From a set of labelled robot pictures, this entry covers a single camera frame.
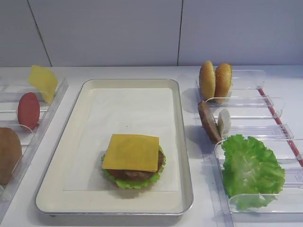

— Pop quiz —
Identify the yellow cheese slice on burger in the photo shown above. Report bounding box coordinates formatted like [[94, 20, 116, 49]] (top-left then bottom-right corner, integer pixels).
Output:
[[102, 134, 159, 172]]

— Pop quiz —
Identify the brown meat patty in rack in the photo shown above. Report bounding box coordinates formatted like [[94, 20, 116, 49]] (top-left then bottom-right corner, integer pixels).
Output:
[[198, 101, 222, 144]]

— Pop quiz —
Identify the brown meat patty on burger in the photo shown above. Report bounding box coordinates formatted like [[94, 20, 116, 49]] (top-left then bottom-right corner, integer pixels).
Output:
[[117, 149, 165, 181]]

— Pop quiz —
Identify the red tomato slice on burger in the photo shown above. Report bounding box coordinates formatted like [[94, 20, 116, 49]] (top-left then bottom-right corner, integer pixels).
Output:
[[107, 169, 119, 177]]

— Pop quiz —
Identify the green lettuce under patty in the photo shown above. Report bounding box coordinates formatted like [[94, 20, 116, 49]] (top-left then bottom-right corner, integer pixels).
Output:
[[102, 146, 166, 189]]

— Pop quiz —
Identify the yellow cheese slice in rack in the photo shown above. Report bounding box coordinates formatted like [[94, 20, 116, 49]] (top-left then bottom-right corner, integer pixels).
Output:
[[27, 65, 58, 104]]

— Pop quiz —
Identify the green lettuce leaf in rack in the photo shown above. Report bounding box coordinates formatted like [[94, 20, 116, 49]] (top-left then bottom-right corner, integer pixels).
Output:
[[222, 134, 285, 210]]

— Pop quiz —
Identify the red tomato slice in rack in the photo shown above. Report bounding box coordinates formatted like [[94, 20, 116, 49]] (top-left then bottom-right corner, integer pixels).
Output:
[[18, 92, 40, 130]]

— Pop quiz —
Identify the white paper tray liner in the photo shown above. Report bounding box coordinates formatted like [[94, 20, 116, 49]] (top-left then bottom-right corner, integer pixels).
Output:
[[64, 88, 179, 191]]

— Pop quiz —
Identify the left golden bun half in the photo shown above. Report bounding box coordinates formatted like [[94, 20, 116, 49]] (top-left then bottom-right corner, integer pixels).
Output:
[[199, 61, 215, 99]]

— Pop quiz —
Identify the golden bun half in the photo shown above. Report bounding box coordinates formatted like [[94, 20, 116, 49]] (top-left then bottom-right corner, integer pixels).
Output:
[[214, 63, 232, 104], [199, 61, 215, 99]]

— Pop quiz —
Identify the right golden bun half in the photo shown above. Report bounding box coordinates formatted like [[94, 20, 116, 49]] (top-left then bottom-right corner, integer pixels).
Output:
[[214, 63, 232, 104]]

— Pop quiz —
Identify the clear acrylic rack right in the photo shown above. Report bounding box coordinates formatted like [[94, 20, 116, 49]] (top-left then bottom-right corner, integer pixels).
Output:
[[195, 70, 303, 227]]

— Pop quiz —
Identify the clear acrylic rack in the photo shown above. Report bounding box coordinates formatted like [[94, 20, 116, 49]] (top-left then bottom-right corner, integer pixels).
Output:
[[195, 70, 303, 227], [0, 79, 68, 211]]

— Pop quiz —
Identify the clear acrylic rack left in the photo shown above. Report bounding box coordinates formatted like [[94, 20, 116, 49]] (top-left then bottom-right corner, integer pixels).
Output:
[[0, 79, 68, 211]]

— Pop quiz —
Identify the red strip on right rack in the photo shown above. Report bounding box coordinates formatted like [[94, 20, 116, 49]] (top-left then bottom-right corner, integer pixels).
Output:
[[258, 87, 303, 167]]

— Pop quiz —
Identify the white metal serving tray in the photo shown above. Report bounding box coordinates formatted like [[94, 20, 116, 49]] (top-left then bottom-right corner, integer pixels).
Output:
[[36, 79, 194, 216]]

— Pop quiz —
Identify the brown bun in left rack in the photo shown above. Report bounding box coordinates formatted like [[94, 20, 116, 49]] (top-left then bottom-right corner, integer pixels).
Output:
[[0, 128, 22, 184]]

